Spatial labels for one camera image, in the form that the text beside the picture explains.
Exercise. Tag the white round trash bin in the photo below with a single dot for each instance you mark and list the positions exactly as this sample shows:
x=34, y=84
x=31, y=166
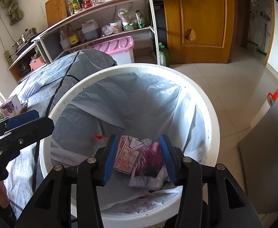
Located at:
x=129, y=67

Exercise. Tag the green bowl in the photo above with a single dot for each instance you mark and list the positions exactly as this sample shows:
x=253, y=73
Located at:
x=130, y=27

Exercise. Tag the wooden cutting board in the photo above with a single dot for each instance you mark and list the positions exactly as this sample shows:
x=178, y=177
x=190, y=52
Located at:
x=57, y=9

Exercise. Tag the stainless steamer pot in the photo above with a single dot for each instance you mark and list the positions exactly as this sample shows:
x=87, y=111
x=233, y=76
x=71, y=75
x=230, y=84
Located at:
x=26, y=36

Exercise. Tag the purple drink carton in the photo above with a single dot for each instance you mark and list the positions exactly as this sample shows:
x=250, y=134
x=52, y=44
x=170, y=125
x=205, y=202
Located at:
x=10, y=106

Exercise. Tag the hanging grey-green cloth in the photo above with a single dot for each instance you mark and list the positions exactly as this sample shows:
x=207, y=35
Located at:
x=13, y=7

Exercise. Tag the translucent plastic bin liner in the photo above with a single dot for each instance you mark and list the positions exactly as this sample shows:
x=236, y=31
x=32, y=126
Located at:
x=129, y=104

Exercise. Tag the small wooden shelf unit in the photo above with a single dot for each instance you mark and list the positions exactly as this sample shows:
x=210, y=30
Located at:
x=25, y=52

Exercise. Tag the dark glass jar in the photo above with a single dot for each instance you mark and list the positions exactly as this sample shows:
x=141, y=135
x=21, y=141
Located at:
x=81, y=36

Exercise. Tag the wooden door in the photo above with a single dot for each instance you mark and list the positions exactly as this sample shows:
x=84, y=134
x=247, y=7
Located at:
x=200, y=16

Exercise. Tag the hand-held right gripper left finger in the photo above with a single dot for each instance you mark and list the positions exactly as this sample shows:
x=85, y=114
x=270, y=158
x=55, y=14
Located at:
x=110, y=161

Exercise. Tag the yellow-label sauce bottle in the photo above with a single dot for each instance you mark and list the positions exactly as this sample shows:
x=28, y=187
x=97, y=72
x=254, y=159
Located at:
x=72, y=38

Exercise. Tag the white plastic bag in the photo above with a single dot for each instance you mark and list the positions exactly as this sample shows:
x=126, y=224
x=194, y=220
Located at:
x=158, y=182

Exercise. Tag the pink woven basket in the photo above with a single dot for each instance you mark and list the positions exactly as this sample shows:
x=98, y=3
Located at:
x=37, y=63

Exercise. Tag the pink-lidded storage box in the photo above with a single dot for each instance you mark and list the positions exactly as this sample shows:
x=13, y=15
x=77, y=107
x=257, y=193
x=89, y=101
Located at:
x=115, y=45

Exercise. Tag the white shelf unit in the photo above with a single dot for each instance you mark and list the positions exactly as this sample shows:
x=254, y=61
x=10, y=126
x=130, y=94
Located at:
x=120, y=3

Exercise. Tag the red jar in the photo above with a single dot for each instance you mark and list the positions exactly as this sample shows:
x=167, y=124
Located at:
x=88, y=4

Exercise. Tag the white food bag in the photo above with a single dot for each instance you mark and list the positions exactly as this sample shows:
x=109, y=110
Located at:
x=126, y=15

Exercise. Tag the white power strip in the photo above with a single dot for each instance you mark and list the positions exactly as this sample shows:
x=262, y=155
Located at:
x=8, y=59

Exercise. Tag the small white foam sleeve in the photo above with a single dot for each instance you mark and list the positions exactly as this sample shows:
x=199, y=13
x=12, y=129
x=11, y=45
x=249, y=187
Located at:
x=33, y=86

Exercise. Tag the green glass bottle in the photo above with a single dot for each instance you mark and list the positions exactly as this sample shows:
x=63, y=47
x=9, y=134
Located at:
x=75, y=4

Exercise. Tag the pink milk carton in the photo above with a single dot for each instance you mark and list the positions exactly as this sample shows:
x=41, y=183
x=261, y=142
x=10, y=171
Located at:
x=125, y=159

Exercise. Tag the jerrycan with dark liquid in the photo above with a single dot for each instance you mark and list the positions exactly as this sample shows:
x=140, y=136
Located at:
x=90, y=30

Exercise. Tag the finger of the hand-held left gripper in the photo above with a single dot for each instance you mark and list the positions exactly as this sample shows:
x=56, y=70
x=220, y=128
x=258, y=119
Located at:
x=34, y=130
x=22, y=120

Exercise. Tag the red plastic clip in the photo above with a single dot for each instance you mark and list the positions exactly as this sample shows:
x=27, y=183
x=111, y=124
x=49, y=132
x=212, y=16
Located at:
x=275, y=95

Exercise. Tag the dark glass bottle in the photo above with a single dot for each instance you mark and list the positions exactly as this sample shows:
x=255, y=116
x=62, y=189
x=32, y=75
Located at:
x=80, y=2

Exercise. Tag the white translucent bottle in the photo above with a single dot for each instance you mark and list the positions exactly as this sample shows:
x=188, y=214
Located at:
x=64, y=42

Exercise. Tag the purple snack wrapper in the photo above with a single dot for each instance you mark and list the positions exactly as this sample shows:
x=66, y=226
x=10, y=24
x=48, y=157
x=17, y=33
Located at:
x=153, y=159

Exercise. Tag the grey metal cabinet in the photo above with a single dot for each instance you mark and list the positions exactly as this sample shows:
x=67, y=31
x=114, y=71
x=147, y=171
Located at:
x=267, y=159

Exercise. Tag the person's left hand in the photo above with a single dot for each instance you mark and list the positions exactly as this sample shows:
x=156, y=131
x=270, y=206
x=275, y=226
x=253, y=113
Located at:
x=3, y=193

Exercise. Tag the black induction cooker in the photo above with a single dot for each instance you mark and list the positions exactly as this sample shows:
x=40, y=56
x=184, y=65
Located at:
x=29, y=46

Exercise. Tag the crumpled clear plastic bag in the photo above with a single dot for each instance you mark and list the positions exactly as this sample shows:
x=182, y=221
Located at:
x=106, y=30

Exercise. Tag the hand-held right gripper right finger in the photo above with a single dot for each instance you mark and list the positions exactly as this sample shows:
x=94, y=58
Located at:
x=168, y=161

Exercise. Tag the white plastic tub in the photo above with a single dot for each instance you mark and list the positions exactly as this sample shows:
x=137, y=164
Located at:
x=115, y=26

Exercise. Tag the green plastic bottle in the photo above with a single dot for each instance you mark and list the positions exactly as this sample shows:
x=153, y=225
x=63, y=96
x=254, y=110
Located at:
x=163, y=55

